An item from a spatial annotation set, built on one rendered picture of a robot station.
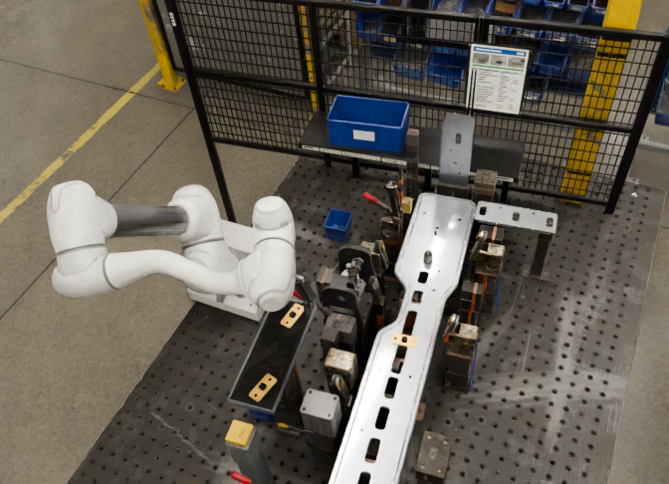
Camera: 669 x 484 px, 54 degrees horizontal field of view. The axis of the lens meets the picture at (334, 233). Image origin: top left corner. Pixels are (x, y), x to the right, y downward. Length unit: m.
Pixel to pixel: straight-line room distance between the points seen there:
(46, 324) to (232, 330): 1.49
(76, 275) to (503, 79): 1.64
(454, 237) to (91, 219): 1.24
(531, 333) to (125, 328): 2.08
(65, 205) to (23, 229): 2.48
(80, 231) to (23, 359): 1.94
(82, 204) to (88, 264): 0.16
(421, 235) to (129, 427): 1.23
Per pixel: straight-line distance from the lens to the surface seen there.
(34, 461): 3.44
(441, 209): 2.50
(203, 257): 2.34
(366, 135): 2.65
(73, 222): 1.90
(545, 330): 2.58
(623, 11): 2.48
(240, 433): 1.86
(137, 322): 3.63
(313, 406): 1.92
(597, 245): 2.88
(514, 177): 2.60
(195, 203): 2.35
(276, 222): 1.63
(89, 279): 1.88
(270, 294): 1.54
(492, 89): 2.63
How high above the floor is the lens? 2.82
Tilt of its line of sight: 48 degrees down
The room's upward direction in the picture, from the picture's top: 6 degrees counter-clockwise
